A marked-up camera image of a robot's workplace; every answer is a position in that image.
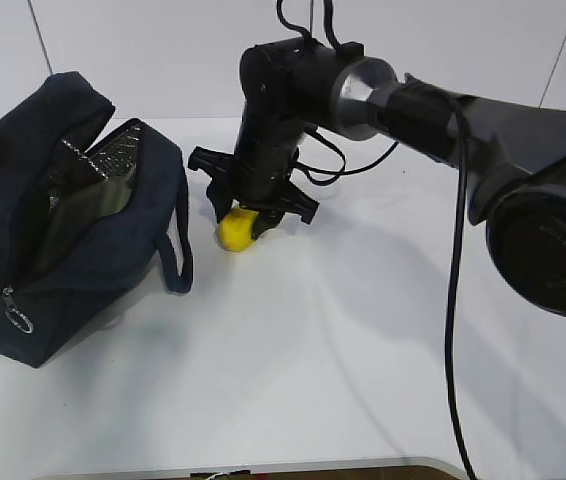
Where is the yellow toy pepper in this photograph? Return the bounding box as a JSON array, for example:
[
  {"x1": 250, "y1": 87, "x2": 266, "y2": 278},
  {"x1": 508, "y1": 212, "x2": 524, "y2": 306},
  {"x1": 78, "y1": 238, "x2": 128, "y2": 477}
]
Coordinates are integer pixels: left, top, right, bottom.
[{"x1": 217, "y1": 206, "x2": 258, "y2": 253}]

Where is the navy blue lunch bag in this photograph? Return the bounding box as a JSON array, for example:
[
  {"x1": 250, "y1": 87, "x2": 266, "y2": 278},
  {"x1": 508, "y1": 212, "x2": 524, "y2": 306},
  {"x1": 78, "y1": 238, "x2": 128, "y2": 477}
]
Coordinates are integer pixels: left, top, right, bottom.
[{"x1": 0, "y1": 71, "x2": 193, "y2": 368}]

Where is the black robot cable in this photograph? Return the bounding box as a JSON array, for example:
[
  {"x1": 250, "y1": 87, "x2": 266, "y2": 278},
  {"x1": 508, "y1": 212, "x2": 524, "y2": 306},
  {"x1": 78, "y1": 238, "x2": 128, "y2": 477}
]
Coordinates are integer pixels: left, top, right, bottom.
[{"x1": 442, "y1": 94, "x2": 479, "y2": 480}]

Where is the silver zipper pull ring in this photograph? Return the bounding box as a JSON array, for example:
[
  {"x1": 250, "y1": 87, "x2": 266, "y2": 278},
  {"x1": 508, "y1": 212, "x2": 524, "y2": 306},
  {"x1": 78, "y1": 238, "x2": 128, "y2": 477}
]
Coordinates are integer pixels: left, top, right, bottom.
[{"x1": 1, "y1": 286, "x2": 35, "y2": 334}]

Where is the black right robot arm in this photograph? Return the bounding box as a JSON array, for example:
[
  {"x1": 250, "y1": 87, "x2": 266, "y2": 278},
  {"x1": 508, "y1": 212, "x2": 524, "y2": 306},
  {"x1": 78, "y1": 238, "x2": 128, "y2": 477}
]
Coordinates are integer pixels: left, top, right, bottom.
[{"x1": 188, "y1": 37, "x2": 566, "y2": 317}]

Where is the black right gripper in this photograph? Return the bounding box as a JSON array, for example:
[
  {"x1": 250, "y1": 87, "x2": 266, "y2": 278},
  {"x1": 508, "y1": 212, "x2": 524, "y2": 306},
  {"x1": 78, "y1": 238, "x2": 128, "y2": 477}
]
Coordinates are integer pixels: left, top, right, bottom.
[{"x1": 188, "y1": 38, "x2": 318, "y2": 241}]

